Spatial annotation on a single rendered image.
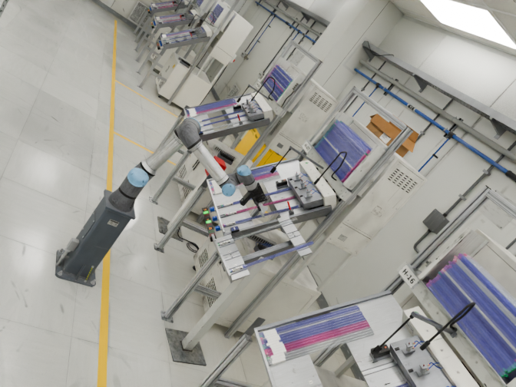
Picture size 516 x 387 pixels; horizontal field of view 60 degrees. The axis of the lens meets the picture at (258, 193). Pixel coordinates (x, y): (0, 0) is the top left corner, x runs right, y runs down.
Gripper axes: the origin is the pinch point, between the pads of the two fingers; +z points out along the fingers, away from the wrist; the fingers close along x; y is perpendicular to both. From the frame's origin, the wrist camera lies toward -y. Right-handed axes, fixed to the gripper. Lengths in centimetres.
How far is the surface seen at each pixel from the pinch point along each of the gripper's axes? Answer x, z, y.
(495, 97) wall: 94, 74, 234
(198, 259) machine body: 50, 54, -63
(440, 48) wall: 204, 64, 251
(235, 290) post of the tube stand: -37, 17, -34
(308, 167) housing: 31, 7, 43
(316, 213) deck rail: -9.8, 14.1, 31.7
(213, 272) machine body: 20, 48, -52
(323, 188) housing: 2.0, 7.3, 43.5
